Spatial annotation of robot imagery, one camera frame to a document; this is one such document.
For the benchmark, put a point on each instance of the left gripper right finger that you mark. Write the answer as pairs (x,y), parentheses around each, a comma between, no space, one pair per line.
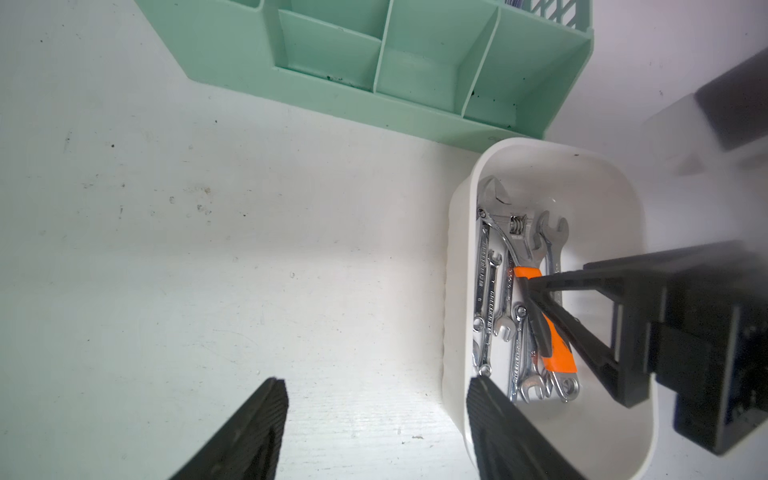
(506,444)

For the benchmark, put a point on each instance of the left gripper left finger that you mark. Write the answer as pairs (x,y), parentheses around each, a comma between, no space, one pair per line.
(248,445)

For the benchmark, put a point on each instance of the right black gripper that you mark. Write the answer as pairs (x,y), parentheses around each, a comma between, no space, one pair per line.
(713,338)

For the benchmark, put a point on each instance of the white plastic storage box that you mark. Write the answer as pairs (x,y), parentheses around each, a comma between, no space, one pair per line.
(600,437)

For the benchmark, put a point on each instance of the orange handled adjustable wrench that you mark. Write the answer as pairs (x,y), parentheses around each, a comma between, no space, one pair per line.
(515,230)

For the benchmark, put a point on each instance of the small silver wrench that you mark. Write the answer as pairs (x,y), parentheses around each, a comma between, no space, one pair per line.
(504,323)

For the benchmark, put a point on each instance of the large silver wrench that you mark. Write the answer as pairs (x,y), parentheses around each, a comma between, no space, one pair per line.
(555,238)

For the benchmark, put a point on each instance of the silver combination wrench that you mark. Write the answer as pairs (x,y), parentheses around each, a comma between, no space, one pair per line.
(487,262)

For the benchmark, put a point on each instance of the silver wrench in box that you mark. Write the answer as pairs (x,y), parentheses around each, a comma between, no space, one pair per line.
(524,375)

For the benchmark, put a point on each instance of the green file organizer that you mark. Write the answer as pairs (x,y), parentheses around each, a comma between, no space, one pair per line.
(462,73)

